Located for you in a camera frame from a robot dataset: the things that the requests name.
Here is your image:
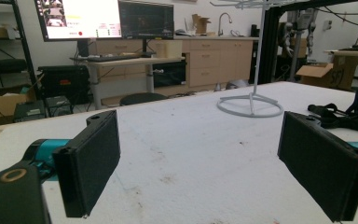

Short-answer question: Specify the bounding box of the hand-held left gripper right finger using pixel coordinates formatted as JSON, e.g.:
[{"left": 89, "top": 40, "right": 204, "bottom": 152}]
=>
[{"left": 277, "top": 110, "right": 358, "bottom": 223}]

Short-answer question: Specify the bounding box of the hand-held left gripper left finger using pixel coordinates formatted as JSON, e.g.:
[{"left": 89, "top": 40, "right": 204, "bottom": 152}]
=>
[{"left": 22, "top": 109, "right": 121, "bottom": 218}]

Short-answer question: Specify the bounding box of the white wire display rack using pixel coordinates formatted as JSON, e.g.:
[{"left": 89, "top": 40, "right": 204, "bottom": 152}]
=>
[{"left": 209, "top": 0, "right": 296, "bottom": 119}]

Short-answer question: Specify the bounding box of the black hard case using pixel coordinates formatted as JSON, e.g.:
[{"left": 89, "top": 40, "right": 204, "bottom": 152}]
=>
[{"left": 37, "top": 64, "right": 91, "bottom": 105}]

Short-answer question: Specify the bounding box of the black round stool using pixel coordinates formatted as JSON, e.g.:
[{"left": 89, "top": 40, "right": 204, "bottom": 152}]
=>
[{"left": 118, "top": 91, "right": 170, "bottom": 107}]

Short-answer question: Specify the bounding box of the large open cardboard box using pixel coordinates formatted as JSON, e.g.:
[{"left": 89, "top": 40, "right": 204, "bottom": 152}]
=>
[{"left": 296, "top": 55, "right": 358, "bottom": 92}]

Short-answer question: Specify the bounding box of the white foam board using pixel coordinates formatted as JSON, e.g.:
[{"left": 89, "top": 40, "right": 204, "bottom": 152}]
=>
[{"left": 0, "top": 81, "right": 358, "bottom": 224}]

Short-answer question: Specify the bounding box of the flat cardboard box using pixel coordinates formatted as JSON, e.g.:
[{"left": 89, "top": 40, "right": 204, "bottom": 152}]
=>
[{"left": 0, "top": 91, "right": 35, "bottom": 129}]

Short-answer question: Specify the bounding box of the black keyboard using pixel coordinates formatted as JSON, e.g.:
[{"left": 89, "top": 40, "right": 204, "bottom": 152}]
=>
[{"left": 70, "top": 53, "right": 143, "bottom": 63}]

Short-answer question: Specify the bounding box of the white-legged wooden desk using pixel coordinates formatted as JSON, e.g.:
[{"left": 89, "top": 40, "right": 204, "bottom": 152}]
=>
[{"left": 74, "top": 56, "right": 186, "bottom": 110}]

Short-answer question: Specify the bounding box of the black box under desk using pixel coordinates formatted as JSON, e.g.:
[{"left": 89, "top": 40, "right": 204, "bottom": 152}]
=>
[{"left": 152, "top": 60, "right": 187, "bottom": 89}]

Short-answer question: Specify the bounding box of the black metal shelf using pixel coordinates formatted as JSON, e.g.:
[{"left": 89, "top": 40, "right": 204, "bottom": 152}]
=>
[{"left": 0, "top": 0, "right": 41, "bottom": 98}]

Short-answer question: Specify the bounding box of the plain wooden box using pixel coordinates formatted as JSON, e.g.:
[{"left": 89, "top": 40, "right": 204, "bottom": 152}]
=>
[{"left": 148, "top": 39, "right": 184, "bottom": 60}]

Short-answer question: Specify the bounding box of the grey robot on stand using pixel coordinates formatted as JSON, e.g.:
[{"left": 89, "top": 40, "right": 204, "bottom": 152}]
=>
[{"left": 280, "top": 8, "right": 319, "bottom": 82}]

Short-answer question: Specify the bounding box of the bright computer monitor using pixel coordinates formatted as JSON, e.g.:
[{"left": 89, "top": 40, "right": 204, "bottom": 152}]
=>
[{"left": 34, "top": 0, "right": 123, "bottom": 43}]

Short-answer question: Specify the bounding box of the wooden cabinet with drawers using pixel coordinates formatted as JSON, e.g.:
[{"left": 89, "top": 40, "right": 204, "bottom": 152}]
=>
[{"left": 89, "top": 36, "right": 260, "bottom": 90}]

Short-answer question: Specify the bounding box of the dark computer monitor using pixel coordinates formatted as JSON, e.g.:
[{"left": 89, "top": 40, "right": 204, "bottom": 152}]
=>
[{"left": 117, "top": 0, "right": 175, "bottom": 41}]

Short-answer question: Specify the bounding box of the metal faucet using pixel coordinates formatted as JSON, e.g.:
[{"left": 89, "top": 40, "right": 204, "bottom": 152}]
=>
[{"left": 216, "top": 12, "right": 233, "bottom": 37}]

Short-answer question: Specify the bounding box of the small open cardboard box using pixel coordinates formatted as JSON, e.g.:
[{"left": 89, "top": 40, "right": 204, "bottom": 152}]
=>
[{"left": 191, "top": 13, "right": 212, "bottom": 35}]

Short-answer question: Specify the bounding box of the black metal frame post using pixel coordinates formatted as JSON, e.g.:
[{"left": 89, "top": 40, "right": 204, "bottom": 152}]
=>
[{"left": 258, "top": 0, "right": 358, "bottom": 86}]

